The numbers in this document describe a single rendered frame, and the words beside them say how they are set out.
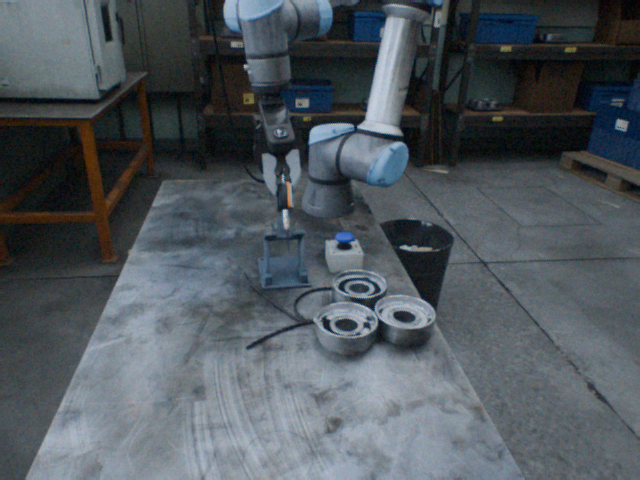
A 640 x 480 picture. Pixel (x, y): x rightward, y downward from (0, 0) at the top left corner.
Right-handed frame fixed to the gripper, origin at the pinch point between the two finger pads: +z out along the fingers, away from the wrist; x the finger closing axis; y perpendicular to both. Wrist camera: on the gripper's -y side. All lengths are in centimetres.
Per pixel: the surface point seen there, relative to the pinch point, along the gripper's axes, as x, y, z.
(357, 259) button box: -13.7, -1.8, 17.4
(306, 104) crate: -75, 325, 52
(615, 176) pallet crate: -291, 221, 116
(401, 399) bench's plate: -8.0, -39.6, 20.3
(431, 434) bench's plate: -9, -47, 21
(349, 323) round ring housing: -5.5, -22.2, 18.0
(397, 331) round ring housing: -12.2, -27.8, 17.5
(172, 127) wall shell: 36, 389, 71
